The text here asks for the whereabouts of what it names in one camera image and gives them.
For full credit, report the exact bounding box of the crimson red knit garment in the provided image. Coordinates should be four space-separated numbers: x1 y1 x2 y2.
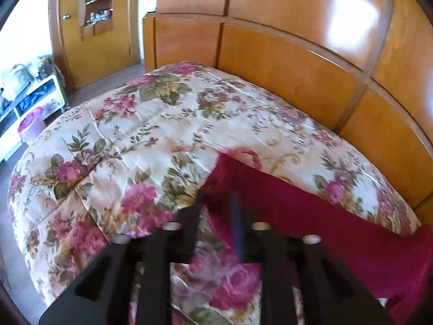
200 153 432 324

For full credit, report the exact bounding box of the floral quilted bedspread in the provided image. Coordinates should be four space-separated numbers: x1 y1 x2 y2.
7 62 420 304

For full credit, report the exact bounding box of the pink plastic bucket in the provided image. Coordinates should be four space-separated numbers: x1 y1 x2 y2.
18 107 46 145

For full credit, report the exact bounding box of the white shelf unit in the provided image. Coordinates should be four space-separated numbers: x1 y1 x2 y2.
1 74 66 161

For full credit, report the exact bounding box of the grey bag on shelf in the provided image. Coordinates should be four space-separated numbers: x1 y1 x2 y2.
1 64 32 101

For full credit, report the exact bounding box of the wooden wardrobe with shelves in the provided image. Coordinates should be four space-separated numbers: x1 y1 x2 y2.
48 0 140 94

